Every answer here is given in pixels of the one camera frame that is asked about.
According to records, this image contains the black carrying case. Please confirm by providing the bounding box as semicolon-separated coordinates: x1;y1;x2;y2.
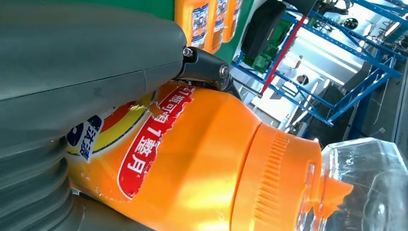
241;0;288;60

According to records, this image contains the orange detergent bottle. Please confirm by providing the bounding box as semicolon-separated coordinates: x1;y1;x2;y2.
65;81;408;231
174;0;210;50
222;0;243;44
204;0;229;54

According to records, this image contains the green plastic crate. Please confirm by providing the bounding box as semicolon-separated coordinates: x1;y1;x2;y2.
243;18;292;74

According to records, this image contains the person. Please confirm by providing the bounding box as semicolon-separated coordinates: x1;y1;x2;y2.
284;54;310;86

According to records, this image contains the red metal pole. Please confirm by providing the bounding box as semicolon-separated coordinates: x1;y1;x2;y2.
259;14;306;95

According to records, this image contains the blue metal rack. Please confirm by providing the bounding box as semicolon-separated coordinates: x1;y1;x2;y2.
231;0;408;127

